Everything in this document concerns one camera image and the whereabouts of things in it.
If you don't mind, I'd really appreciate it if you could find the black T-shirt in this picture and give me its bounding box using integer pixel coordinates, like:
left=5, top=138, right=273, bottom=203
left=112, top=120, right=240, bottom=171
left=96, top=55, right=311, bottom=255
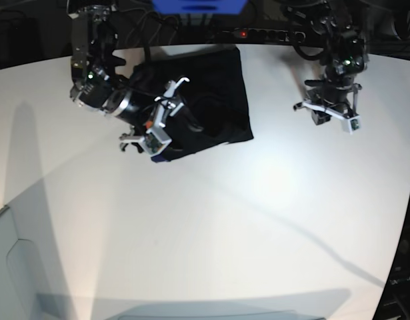
left=129, top=47, right=253, bottom=163

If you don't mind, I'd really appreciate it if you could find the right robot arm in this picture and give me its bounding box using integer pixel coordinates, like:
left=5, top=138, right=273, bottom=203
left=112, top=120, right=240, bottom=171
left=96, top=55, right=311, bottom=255
left=67, top=1, right=190, bottom=157

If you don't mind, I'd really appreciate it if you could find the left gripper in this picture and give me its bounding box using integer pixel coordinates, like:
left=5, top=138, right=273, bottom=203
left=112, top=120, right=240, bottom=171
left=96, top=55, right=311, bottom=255
left=293, top=77, right=362, bottom=124

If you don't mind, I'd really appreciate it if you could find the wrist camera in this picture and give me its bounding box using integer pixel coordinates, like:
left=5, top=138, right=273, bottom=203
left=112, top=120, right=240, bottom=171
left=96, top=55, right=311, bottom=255
left=342, top=115, right=361, bottom=134
left=143, top=126, right=172, bottom=157

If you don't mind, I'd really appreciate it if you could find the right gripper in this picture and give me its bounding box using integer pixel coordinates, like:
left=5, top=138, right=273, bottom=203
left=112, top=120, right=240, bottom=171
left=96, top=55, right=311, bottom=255
left=104, top=77, right=190, bottom=153

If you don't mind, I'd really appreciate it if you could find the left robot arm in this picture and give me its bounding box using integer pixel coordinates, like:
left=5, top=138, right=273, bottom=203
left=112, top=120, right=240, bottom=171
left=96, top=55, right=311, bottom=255
left=280, top=1, right=369, bottom=133

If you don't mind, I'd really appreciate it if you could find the black power strip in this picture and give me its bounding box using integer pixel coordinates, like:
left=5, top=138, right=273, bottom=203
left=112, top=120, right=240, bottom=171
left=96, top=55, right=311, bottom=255
left=215, top=29, right=290, bottom=45

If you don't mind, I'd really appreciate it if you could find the blue box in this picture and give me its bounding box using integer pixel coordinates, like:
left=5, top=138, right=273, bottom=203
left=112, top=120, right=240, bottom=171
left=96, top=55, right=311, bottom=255
left=152, top=0, right=248, bottom=15

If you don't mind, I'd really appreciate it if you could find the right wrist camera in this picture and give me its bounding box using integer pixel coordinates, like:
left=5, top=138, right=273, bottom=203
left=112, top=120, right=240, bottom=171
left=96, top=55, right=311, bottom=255
left=143, top=126, right=172, bottom=157

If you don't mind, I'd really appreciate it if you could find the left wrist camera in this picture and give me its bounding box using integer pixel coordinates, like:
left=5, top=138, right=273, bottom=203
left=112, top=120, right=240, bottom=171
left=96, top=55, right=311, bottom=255
left=342, top=115, right=361, bottom=134

